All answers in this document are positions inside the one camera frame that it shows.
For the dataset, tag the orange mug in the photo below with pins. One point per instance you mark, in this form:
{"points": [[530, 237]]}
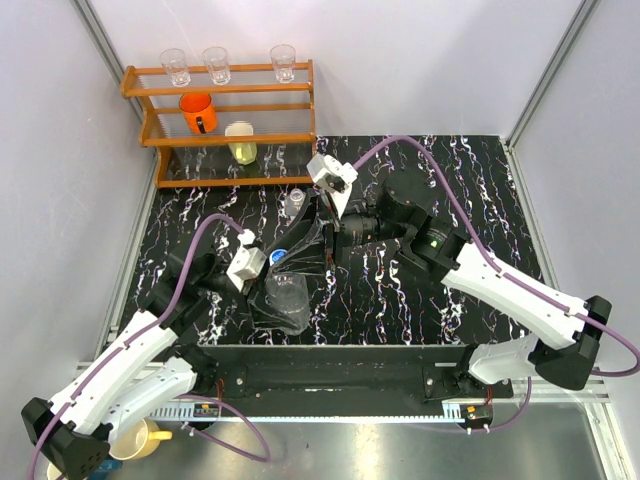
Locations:
{"points": [[199, 112]]}

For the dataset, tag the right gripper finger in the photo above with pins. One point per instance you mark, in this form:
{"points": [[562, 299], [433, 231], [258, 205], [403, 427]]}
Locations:
{"points": [[302, 262], [303, 237]]}

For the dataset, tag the left drinking glass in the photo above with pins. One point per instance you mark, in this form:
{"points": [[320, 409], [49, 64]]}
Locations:
{"points": [[175, 65]]}

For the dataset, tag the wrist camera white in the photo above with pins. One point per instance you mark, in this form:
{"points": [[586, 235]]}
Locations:
{"points": [[334, 178], [247, 263]]}

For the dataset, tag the labelled clear plastic bottle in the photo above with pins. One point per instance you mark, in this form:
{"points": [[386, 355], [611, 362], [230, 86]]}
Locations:
{"points": [[294, 202]]}

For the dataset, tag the yellow mug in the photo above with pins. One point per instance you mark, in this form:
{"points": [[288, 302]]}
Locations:
{"points": [[140, 441]]}

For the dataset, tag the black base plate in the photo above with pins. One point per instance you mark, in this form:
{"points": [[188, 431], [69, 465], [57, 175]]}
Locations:
{"points": [[327, 382]]}

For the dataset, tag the dark blue mug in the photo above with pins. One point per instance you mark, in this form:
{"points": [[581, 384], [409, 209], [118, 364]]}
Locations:
{"points": [[103, 472]]}

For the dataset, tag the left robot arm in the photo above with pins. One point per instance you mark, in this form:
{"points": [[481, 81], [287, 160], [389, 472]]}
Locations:
{"points": [[146, 366]]}

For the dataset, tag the drinking glass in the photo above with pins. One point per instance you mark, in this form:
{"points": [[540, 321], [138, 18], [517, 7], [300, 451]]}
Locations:
{"points": [[216, 62], [283, 58], [175, 65]]}

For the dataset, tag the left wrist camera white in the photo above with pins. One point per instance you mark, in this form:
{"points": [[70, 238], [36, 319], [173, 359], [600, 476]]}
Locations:
{"points": [[247, 263]]}

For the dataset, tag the pale yellow cup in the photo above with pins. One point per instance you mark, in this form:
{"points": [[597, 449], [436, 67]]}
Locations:
{"points": [[244, 152]]}

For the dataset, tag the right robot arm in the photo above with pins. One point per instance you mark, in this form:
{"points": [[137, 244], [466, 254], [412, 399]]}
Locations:
{"points": [[565, 331]]}

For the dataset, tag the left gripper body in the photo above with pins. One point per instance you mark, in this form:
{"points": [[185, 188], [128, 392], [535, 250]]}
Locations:
{"points": [[248, 287]]}

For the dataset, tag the wooden three-tier rack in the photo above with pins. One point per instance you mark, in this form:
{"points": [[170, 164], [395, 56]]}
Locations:
{"points": [[252, 108]]}

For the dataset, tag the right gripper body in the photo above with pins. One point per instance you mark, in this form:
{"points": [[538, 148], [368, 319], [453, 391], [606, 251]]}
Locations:
{"points": [[332, 229]]}

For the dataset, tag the right drinking glass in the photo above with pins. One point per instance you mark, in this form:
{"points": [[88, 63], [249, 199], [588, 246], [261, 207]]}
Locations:
{"points": [[283, 58]]}

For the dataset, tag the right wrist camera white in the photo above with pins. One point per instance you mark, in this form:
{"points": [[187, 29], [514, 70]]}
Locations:
{"points": [[334, 178]]}

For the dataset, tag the middle drinking glass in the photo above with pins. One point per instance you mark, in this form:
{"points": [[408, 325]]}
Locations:
{"points": [[216, 62]]}

